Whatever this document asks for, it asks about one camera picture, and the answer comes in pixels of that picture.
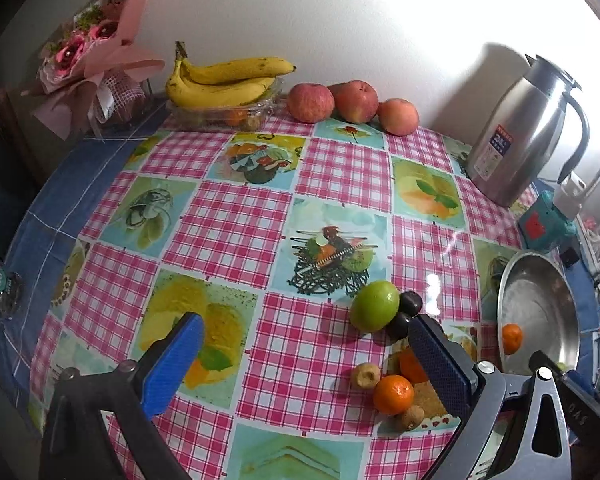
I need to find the pink flower bouquet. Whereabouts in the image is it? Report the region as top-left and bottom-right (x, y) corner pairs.
(22, 0), (164, 140)

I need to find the large green apple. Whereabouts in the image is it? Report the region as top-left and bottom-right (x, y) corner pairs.
(349, 281), (400, 333)

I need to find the white desk lamp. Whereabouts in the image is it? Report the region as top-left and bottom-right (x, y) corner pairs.
(552, 138), (600, 221)

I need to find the yellow banana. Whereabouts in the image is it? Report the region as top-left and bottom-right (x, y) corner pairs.
(175, 41), (296, 84)
(166, 58), (276, 108)

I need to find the red apple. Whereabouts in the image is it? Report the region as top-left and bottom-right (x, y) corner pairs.
(378, 98), (419, 136)
(287, 84), (335, 124)
(328, 80), (379, 124)

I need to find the brown longan fruit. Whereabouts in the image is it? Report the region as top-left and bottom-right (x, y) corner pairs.
(398, 404), (425, 431)
(350, 363), (381, 390)

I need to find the large orange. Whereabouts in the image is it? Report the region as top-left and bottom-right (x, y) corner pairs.
(399, 346), (428, 385)

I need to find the teal box with red print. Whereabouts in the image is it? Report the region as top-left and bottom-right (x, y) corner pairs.
(518, 191), (577, 254)

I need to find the clear plastic fruit container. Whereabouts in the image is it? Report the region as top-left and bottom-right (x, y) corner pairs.
(166, 77), (284, 131)

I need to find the black power adapter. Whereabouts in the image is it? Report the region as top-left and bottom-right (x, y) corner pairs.
(559, 247), (580, 269)

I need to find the stainless steel thermos jug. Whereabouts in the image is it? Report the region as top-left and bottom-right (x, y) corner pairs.
(465, 55), (590, 208)

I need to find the checkered fruit tablecloth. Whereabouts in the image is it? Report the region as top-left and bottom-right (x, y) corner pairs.
(0, 110), (536, 479)

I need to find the mandarin in metal plate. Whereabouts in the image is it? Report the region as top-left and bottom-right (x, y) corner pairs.
(501, 323), (524, 356)

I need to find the dark plum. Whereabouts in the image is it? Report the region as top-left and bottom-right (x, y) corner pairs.
(399, 290), (422, 318)
(385, 311), (412, 341)

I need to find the small mandarin orange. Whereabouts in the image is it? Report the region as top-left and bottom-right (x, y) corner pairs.
(373, 375), (415, 416)

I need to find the stainless steel plate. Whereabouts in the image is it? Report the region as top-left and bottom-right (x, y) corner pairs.
(496, 250), (580, 375)

